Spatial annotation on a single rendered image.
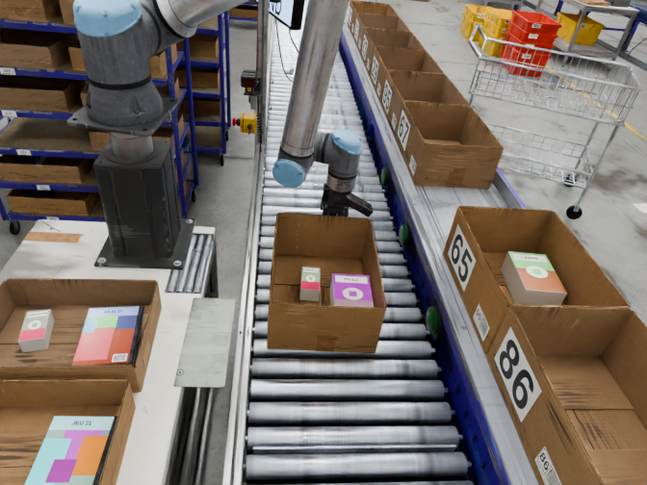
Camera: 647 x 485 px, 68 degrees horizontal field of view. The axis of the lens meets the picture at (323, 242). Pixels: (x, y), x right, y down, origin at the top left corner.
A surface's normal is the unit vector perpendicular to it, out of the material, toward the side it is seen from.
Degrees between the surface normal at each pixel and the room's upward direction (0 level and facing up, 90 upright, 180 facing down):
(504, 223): 90
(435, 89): 90
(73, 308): 1
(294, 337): 90
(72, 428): 0
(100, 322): 0
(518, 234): 89
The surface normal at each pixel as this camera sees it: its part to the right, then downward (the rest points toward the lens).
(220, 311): 0.10, -0.79
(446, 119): 0.06, 0.61
